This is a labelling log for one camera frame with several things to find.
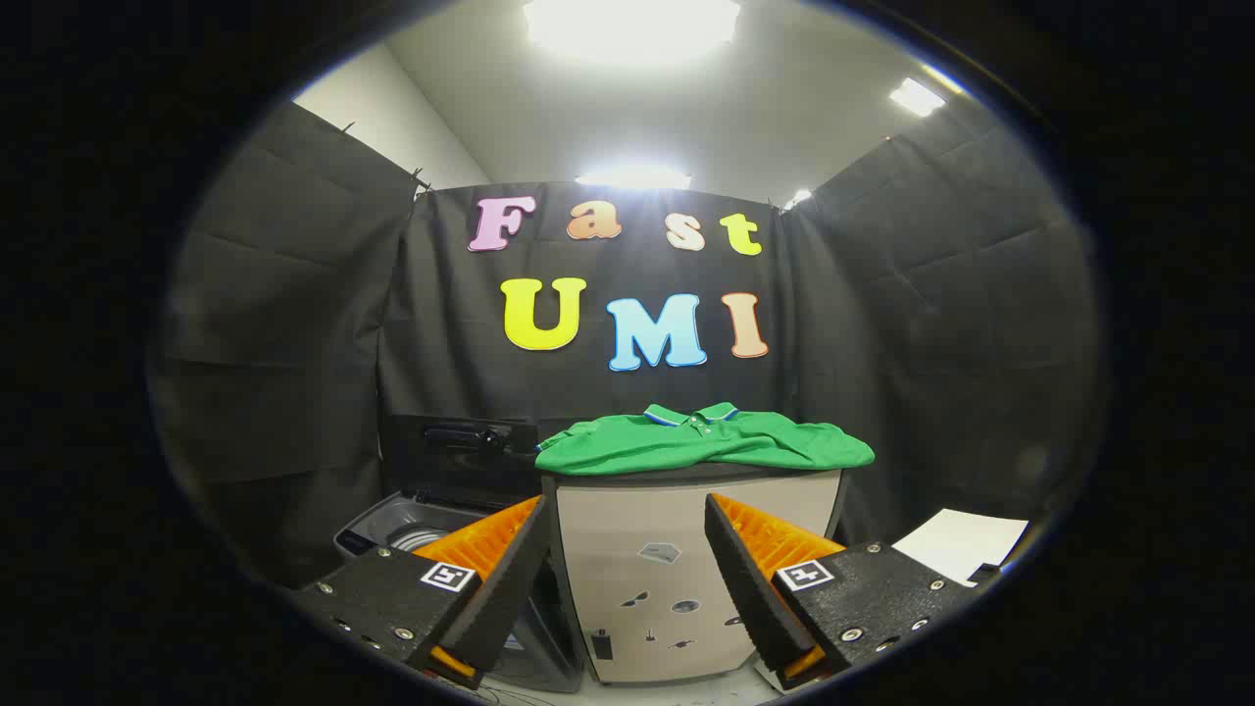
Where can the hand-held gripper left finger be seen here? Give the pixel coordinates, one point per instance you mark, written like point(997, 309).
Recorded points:
point(510, 579)

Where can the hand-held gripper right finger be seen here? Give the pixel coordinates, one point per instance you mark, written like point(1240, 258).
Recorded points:
point(750, 588)

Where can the dark washing machine lid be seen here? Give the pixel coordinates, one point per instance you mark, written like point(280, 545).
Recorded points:
point(441, 471)

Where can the grey washing machine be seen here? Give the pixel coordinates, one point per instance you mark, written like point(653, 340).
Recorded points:
point(392, 525)

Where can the green polo shirt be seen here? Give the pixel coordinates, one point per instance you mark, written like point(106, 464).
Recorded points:
point(706, 446)

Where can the beige cabinet with dark top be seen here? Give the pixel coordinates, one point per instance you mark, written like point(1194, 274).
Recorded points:
point(627, 520)

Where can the white paper sheet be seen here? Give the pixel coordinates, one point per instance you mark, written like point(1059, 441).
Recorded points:
point(961, 539)

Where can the black backdrop cloth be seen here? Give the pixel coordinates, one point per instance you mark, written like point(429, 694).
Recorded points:
point(441, 324)

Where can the large ceiling light panel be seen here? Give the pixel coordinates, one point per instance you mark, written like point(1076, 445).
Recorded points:
point(632, 25)

